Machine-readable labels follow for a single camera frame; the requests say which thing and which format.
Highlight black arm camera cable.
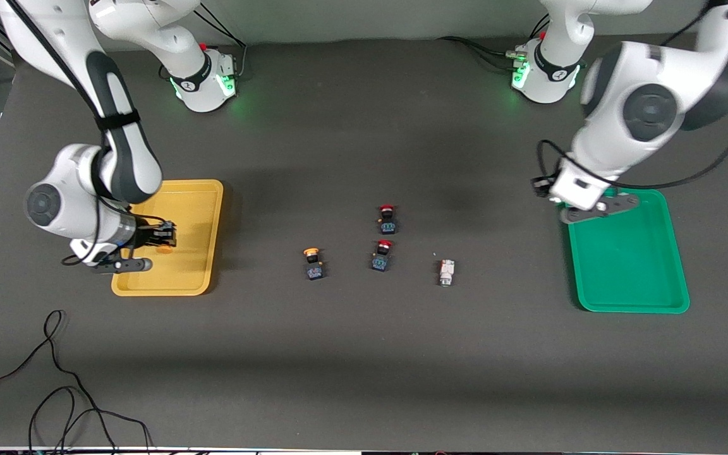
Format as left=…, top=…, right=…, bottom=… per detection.
left=531, top=0, right=728, bottom=190
left=4, top=0, right=172, bottom=266

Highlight red push button switch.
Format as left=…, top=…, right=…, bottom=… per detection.
left=371, top=240, right=394, bottom=272
left=377, top=204, right=399, bottom=235

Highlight dark grey table mat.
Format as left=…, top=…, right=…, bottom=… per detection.
left=0, top=25, right=728, bottom=451

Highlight black velcro cable strap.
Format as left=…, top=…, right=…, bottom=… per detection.
left=95, top=112, right=142, bottom=131

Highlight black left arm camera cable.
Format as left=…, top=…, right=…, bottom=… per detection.
left=531, top=0, right=728, bottom=190

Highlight loose thin black cable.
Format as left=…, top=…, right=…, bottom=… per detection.
left=0, top=310, right=153, bottom=455

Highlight black arm base cables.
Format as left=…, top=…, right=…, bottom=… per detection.
left=197, top=3, right=248, bottom=80
left=437, top=13, right=551, bottom=70

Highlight green plastic tray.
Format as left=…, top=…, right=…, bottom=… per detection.
left=564, top=188, right=691, bottom=314

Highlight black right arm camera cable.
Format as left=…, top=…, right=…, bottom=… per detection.
left=4, top=0, right=172, bottom=266

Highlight yellow plastic tray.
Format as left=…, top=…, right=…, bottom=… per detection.
left=111, top=179, right=224, bottom=296

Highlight black left arm base cables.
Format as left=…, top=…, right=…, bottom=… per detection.
left=437, top=13, right=551, bottom=70

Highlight black right arm base cables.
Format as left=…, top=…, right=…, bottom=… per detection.
left=197, top=3, right=248, bottom=80

